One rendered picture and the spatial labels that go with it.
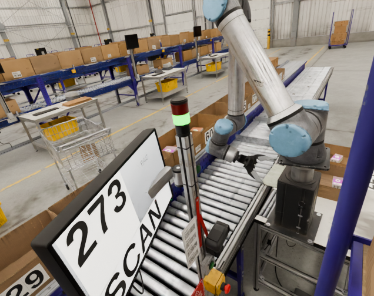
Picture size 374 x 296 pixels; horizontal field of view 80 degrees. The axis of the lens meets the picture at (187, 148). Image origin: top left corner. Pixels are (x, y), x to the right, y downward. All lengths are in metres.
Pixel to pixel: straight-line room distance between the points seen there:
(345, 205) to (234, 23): 0.79
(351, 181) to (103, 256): 0.49
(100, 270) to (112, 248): 0.05
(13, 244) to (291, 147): 1.41
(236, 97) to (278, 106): 0.32
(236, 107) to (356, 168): 0.95
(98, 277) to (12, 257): 1.01
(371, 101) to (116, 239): 0.55
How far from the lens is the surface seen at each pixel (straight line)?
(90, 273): 0.56
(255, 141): 2.34
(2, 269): 1.57
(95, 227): 0.54
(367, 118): 0.31
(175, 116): 0.64
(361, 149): 0.32
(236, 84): 1.19
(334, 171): 1.95
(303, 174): 1.26
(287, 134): 0.94
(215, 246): 0.96
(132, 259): 0.69
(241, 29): 0.99
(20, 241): 1.53
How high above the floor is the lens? 1.83
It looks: 28 degrees down
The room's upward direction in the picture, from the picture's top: 8 degrees counter-clockwise
